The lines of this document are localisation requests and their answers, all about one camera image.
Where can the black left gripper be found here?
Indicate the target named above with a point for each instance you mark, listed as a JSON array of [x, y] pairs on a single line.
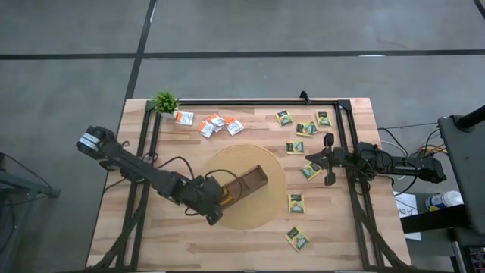
[[201, 195]]

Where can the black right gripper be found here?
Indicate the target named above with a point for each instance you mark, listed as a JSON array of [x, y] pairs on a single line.
[[337, 157]]

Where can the orange yellow tea packet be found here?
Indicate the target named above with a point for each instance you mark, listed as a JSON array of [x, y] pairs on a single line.
[[226, 197]]

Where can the brown wooden tea caddy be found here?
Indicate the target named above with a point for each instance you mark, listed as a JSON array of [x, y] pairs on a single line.
[[250, 180]]

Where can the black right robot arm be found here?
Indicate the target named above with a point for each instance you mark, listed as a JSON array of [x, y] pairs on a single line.
[[417, 168]]

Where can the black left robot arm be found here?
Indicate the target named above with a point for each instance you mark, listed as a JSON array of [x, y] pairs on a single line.
[[140, 168]]

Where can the round woven straw placemat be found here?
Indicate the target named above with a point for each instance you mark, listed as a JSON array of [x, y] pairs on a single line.
[[257, 204]]

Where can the white paper sheet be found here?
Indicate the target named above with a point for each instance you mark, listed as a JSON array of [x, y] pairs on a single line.
[[401, 201]]

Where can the green plant in white pot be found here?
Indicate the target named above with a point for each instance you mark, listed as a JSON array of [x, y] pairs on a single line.
[[165, 102]]

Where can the white wipes canister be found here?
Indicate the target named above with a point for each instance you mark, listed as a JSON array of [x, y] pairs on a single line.
[[443, 200]]

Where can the black shelf bar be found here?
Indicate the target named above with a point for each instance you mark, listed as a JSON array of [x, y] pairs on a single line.
[[435, 219]]

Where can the dark grey cart top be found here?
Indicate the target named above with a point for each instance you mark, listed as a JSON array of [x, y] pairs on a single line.
[[466, 170]]

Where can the black pole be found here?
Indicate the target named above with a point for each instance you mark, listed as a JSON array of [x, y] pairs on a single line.
[[471, 117]]

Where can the grey metal stand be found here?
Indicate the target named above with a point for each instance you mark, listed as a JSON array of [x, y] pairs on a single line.
[[38, 187]]

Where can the black frame clamp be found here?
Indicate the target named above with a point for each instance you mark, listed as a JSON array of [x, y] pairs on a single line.
[[304, 96]]

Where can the black metal table frame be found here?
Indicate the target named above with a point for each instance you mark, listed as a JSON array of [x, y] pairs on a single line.
[[257, 102]]

